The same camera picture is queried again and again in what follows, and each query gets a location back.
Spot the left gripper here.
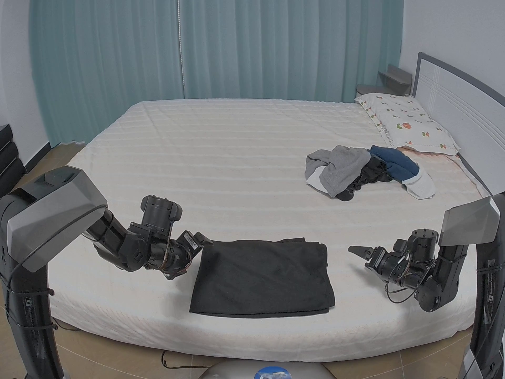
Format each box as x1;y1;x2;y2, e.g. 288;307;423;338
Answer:
171;231;214;266

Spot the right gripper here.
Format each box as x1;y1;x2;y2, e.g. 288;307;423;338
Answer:
348;245;407;287

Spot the black T-shirt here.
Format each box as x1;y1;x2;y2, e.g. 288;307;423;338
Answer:
189;238;336;318

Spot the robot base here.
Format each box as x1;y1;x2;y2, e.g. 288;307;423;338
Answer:
197;362;330;379

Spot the pile of clothes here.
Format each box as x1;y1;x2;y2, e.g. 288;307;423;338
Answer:
305;144;436;202

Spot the bed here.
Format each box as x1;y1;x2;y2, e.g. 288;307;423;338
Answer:
47;52;505;364

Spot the white printed pillow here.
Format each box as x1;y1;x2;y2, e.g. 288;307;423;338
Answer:
354;92;460;157

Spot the grey bedside table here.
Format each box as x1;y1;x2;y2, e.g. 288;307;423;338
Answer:
356;63;413;102

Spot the black chest of drawers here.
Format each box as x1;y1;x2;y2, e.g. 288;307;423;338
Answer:
0;124;27;190

